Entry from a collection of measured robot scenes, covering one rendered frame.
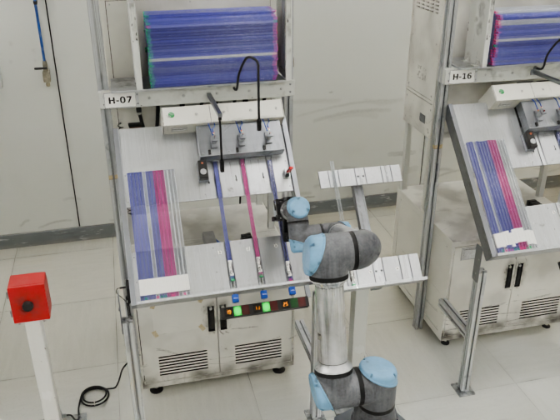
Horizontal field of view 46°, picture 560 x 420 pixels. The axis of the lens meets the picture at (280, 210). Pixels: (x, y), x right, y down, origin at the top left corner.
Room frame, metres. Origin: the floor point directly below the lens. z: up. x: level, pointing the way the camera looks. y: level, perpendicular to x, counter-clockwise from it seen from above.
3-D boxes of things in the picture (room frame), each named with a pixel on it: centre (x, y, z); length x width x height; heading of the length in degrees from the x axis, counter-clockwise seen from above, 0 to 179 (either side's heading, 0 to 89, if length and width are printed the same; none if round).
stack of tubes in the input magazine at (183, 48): (2.60, 0.27, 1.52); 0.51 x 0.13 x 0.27; 104
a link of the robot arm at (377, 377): (1.59, -0.29, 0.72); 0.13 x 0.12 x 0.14; 102
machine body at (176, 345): (2.71, 0.35, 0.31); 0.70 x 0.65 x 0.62; 104
